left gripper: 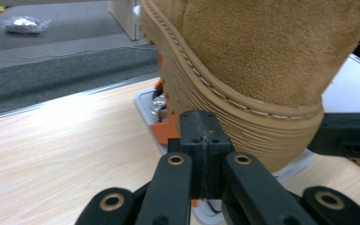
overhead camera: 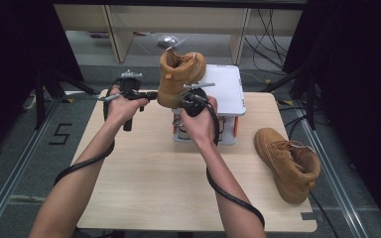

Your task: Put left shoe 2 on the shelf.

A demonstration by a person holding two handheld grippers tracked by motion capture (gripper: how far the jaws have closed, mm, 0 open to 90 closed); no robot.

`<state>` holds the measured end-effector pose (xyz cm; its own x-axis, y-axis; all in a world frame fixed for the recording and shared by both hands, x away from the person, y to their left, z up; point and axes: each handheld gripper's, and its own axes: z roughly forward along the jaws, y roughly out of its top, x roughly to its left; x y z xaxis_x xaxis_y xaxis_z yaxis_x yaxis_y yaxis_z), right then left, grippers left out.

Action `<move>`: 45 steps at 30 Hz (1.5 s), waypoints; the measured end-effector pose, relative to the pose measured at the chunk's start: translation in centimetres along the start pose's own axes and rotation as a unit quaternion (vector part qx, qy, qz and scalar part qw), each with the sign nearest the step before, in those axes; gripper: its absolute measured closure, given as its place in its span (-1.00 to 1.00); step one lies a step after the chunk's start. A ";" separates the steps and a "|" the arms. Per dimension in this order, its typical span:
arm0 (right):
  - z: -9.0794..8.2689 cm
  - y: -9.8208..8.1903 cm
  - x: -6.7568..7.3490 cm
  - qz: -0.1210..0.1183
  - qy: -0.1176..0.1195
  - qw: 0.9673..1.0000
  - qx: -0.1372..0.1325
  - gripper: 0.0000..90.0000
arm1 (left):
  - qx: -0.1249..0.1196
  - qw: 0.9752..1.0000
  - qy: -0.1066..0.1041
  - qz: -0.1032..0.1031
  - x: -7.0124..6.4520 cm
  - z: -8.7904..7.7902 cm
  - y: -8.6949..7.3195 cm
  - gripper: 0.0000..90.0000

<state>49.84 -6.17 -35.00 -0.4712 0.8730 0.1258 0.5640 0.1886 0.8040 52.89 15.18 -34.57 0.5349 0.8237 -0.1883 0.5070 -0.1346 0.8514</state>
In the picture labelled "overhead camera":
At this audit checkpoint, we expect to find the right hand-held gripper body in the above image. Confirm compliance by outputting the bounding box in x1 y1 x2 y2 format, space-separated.
178 82 216 118

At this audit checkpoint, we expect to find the bundle of black cables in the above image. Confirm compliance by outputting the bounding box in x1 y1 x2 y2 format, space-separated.
244 9 294 70

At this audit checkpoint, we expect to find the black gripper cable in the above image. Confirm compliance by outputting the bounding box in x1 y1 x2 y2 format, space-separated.
191 93 266 229
53 77 127 186

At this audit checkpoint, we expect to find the aluminium floor rail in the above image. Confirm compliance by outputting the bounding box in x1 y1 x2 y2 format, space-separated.
294 105 371 238
0 95 64 238

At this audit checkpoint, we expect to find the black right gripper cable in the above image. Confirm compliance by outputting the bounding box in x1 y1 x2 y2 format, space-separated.
191 93 266 229

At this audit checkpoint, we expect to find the person's right hand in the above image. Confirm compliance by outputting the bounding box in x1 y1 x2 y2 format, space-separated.
179 95 219 143

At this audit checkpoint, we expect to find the person's left hand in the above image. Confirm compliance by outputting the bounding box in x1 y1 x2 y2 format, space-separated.
105 86 150 128

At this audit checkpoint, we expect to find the black curtain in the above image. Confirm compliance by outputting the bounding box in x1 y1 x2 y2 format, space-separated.
0 0 83 167
282 0 381 237

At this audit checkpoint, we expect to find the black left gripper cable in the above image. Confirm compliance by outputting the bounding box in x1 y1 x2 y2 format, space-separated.
53 77 127 186

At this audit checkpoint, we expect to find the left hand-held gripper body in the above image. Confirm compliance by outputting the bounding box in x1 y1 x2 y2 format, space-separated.
118 68 144 132

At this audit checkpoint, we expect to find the black metal stand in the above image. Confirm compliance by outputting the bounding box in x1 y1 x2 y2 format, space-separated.
261 63 318 131
33 65 98 130

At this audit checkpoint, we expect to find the clear plastic bag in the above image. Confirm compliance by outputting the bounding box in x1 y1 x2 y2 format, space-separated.
157 34 187 50

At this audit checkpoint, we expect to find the tan suede boot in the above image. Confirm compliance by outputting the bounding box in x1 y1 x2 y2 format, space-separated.
253 127 322 205
157 47 208 109

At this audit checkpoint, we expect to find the white two-tier shoe rack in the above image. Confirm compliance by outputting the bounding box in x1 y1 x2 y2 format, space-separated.
171 63 247 147

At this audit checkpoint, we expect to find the white cord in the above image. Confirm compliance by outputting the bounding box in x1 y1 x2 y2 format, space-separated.
23 93 38 111

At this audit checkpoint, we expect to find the black sandal with glitter strap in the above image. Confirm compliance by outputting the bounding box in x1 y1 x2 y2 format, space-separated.
173 115 189 140
216 116 228 136

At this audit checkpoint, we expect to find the beige wooden desk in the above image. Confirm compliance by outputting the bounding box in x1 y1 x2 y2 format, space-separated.
53 4 304 65

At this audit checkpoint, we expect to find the black floor cable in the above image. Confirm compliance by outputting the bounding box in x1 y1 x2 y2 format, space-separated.
309 190 340 238

